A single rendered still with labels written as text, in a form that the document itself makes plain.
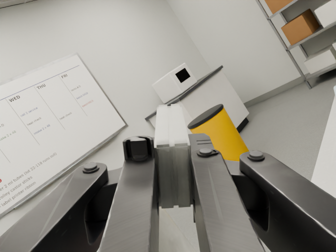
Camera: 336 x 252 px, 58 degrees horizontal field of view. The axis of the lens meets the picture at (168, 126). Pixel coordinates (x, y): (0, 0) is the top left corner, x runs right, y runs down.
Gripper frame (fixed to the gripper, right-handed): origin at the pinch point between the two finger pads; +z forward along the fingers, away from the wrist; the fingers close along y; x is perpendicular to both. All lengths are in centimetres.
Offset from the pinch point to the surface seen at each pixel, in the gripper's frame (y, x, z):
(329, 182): 30, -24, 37
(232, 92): 91, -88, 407
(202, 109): 42, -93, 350
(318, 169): 31, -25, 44
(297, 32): 169, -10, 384
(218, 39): 89, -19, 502
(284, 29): 156, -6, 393
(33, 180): -135, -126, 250
